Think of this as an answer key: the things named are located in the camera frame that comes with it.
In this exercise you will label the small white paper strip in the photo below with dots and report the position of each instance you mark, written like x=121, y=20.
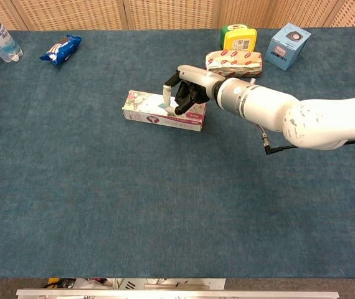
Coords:
x=164, y=106

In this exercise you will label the long floral cardboard box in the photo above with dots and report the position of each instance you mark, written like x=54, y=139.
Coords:
x=143, y=104

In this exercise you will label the white robot base with clutter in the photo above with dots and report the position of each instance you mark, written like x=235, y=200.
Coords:
x=152, y=282

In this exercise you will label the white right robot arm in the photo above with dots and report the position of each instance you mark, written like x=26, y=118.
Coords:
x=289, y=112

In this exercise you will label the light blue cardboard box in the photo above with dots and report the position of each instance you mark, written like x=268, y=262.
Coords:
x=285, y=46

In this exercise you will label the teal felt table cover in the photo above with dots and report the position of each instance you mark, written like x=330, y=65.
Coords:
x=134, y=202

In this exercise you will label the paper package with red print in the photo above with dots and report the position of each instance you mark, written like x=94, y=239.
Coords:
x=236, y=63

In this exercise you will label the yellow and green container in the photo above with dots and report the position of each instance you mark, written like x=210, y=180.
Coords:
x=239, y=40

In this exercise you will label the woven wicker folding screen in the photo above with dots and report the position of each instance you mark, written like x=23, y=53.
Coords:
x=165, y=14

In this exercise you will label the blue cookie packet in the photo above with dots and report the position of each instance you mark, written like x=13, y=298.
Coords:
x=60, y=50

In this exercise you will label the clear plastic water bottle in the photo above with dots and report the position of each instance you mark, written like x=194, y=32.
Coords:
x=0, y=37

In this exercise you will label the aluminium profile rail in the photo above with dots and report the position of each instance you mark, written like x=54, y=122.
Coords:
x=177, y=294

